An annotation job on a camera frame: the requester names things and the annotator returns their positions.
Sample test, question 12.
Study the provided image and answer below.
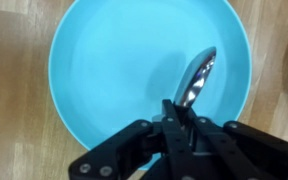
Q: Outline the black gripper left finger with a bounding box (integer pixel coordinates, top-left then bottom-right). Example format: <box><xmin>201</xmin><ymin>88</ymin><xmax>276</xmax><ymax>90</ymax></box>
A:
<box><xmin>68</xmin><ymin>99</ymin><xmax>193</xmax><ymax>180</ymax></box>

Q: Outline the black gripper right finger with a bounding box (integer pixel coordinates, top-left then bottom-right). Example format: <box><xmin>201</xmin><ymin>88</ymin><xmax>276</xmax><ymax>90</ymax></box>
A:
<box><xmin>183</xmin><ymin>107</ymin><xmax>288</xmax><ymax>180</ymax></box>

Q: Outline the silver spoon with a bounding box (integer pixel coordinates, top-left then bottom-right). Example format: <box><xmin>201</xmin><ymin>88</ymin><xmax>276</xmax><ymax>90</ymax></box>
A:
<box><xmin>173</xmin><ymin>46</ymin><xmax>217</xmax><ymax>109</ymax></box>

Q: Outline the light blue plate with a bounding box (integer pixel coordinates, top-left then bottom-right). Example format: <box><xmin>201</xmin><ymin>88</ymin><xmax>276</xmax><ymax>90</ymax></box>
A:
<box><xmin>48</xmin><ymin>0</ymin><xmax>253</xmax><ymax>171</ymax></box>

